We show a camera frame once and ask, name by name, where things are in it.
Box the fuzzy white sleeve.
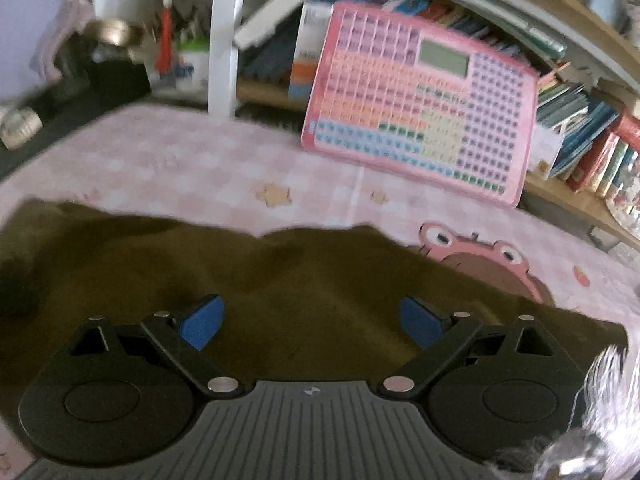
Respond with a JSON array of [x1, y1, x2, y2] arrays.
[[492, 342, 640, 480]]

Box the pink learning tablet toy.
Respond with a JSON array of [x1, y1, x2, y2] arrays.
[[300, 1, 541, 209]]

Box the pink checked printed blanket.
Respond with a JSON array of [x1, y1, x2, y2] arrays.
[[0, 102, 640, 480]]

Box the olive green pants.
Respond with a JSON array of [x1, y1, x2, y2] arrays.
[[0, 200, 628, 396]]

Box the white pen cup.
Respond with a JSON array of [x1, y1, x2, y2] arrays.
[[172, 40, 211, 93]]

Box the lavender folded cloth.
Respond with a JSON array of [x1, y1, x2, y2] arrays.
[[0, 0, 68, 101]]

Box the white wooden bookshelf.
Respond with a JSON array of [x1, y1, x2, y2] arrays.
[[207, 0, 640, 251]]

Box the orange and white box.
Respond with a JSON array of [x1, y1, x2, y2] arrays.
[[287, 1, 335, 101]]

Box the white book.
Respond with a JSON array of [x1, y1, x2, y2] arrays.
[[232, 0, 341, 48]]

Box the red pen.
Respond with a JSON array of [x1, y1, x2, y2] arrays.
[[156, 0, 176, 73]]

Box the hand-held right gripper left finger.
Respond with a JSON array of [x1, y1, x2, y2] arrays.
[[67, 295, 246, 398]]

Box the row of books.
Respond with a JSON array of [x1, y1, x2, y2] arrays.
[[240, 0, 640, 201]]

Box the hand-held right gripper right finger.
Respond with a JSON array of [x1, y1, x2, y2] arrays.
[[377, 296, 558, 401]]

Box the round metal tin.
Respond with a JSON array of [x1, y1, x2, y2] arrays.
[[85, 17, 146, 48]]

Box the black bag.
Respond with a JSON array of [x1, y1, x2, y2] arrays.
[[0, 50, 151, 171]]

